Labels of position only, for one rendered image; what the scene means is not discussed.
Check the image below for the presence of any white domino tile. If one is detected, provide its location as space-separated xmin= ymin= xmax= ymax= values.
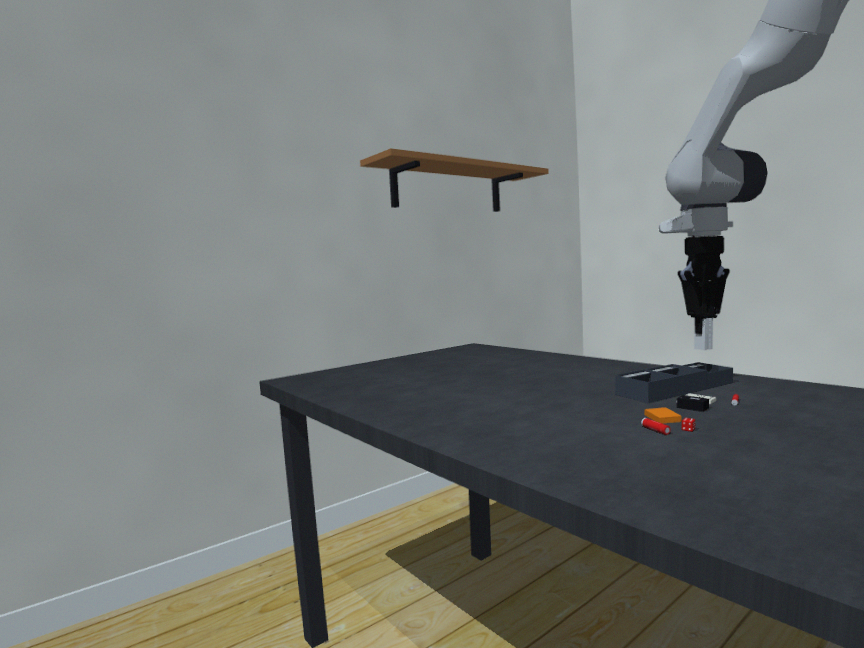
xmin=687 ymin=394 xmax=716 ymax=404

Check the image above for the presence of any dark grey three-compartment bin rack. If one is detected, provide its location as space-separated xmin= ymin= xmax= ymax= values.
xmin=615 ymin=362 xmax=733 ymax=403

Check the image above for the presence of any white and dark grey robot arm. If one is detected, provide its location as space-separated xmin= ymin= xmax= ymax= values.
xmin=659 ymin=0 xmax=849 ymax=237

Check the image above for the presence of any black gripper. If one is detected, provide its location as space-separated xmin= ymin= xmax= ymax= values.
xmin=677 ymin=236 xmax=730 ymax=350

